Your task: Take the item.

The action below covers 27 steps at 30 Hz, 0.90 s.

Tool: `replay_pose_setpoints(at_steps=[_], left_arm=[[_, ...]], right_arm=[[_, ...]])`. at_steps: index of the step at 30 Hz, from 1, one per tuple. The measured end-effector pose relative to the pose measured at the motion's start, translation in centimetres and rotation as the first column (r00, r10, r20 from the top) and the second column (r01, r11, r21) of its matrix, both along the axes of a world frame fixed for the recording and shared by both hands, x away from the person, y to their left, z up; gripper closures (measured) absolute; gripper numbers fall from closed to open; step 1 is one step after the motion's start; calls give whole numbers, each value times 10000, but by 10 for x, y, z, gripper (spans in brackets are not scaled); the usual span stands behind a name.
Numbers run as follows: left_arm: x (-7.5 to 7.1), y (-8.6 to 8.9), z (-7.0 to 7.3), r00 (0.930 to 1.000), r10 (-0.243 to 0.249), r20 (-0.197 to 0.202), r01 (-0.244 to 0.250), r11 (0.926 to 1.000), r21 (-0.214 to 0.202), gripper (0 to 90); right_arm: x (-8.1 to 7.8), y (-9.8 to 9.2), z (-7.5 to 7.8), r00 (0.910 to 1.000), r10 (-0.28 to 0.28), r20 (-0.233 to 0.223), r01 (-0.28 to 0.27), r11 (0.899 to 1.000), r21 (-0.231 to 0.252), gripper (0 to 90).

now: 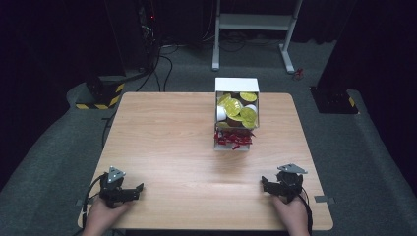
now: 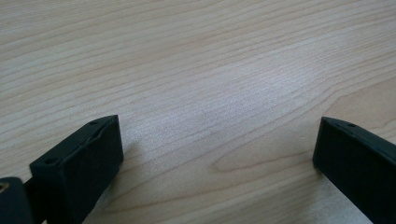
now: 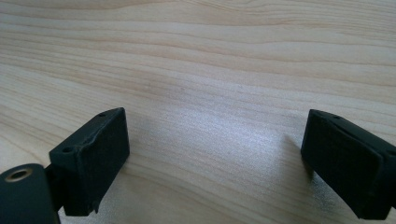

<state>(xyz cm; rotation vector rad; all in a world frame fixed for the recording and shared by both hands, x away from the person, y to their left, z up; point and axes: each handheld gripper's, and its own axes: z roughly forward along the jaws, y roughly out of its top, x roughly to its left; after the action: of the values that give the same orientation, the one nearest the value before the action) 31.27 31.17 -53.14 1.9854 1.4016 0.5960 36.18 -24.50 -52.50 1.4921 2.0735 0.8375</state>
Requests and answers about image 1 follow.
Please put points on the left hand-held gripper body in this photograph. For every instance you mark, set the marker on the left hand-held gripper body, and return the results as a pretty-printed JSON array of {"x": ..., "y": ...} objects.
[{"x": 111, "y": 189}]

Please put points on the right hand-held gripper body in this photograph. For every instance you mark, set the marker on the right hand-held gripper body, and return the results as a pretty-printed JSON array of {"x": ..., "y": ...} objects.
[{"x": 289, "y": 183}]

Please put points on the person's left hand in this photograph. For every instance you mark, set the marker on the person's left hand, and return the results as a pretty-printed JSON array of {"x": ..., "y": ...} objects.
[{"x": 104, "y": 214}]

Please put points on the person's right hand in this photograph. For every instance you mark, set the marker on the person's right hand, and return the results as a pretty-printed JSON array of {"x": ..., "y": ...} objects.
[{"x": 292, "y": 216}]

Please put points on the grey tape piece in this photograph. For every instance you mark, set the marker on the grey tape piece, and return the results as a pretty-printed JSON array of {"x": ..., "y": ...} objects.
[
  {"x": 79, "y": 202},
  {"x": 324, "y": 199}
]

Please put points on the pile of red packets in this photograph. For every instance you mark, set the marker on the pile of red packets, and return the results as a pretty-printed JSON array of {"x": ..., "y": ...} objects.
[{"x": 233, "y": 138}]

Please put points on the pile of yellow-lidded cups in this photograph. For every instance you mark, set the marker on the pile of yellow-lidded cups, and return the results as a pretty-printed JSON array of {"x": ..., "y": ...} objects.
[{"x": 236, "y": 109}]

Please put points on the black yellow striped stand base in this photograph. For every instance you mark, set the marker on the black yellow striped stand base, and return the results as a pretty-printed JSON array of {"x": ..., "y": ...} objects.
[{"x": 104, "y": 95}]

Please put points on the white two-tier cardboard box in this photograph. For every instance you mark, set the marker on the white two-tier cardboard box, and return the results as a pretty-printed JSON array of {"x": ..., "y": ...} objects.
[{"x": 236, "y": 86}]

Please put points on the dark equipment rack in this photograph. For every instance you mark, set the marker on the dark equipment rack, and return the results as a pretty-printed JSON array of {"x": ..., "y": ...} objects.
[{"x": 147, "y": 32}]

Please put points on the white metal stand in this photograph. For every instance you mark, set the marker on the white metal stand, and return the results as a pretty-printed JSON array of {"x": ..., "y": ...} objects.
[{"x": 255, "y": 22}]

